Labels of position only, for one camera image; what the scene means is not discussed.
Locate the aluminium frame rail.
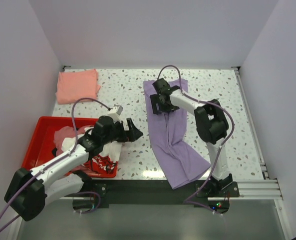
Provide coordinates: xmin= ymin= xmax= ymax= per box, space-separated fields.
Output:
xmin=237 ymin=179 xmax=283 ymax=200

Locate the dusty pink t shirt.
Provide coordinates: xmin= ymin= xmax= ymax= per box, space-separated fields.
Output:
xmin=52 ymin=125 xmax=93 ymax=173

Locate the folded salmon pink t shirt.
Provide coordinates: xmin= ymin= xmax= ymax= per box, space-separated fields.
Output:
xmin=56 ymin=69 xmax=101 ymax=105

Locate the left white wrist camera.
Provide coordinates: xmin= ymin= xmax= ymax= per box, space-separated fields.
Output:
xmin=107 ymin=105 xmax=123 ymax=123

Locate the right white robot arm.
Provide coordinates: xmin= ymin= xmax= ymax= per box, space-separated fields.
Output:
xmin=150 ymin=78 xmax=235 ymax=197

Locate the red plastic tray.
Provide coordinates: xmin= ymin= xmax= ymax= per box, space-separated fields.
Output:
xmin=22 ymin=115 xmax=118 ymax=179

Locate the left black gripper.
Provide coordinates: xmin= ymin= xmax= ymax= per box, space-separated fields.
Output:
xmin=102 ymin=118 xmax=142 ymax=145

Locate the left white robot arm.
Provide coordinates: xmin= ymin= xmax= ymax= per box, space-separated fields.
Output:
xmin=4 ymin=116 xmax=143 ymax=222

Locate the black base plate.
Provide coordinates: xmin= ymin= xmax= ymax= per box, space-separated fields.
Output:
xmin=62 ymin=179 xmax=241 ymax=210

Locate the white and red t shirt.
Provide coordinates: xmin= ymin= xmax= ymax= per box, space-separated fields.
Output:
xmin=61 ymin=124 xmax=122 ymax=175

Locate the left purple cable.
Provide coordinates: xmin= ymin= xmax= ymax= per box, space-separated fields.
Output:
xmin=0 ymin=97 xmax=113 ymax=240

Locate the purple t shirt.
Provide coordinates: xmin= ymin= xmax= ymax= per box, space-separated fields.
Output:
xmin=143 ymin=80 xmax=211 ymax=189

